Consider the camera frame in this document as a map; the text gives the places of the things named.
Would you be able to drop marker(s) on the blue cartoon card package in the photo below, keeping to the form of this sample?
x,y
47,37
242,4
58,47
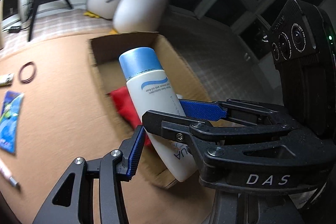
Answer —
x,y
9,120

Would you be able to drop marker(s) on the plaid bed sheet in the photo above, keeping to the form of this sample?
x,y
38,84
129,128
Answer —
x,y
212,51

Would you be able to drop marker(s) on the front penguin plush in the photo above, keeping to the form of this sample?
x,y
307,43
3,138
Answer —
x,y
138,16

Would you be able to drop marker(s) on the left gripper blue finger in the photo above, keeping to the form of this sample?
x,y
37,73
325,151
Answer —
x,y
131,150

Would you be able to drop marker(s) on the patterned white lighter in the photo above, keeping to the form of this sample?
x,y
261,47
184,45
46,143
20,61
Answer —
x,y
6,80

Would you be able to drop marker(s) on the black power strip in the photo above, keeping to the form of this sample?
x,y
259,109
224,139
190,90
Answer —
x,y
14,30

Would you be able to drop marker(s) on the black camera module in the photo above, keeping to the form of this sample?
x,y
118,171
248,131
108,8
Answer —
x,y
302,40

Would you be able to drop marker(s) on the red packet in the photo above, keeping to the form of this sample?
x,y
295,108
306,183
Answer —
x,y
125,107

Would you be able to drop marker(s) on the pink white tube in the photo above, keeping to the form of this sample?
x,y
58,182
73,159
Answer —
x,y
6,173

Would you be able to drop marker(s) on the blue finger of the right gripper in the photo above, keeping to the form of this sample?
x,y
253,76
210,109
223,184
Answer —
x,y
172,126
203,110

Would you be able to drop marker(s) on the white sunscreen bottle blue cap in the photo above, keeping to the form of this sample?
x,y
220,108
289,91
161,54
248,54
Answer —
x,y
150,89

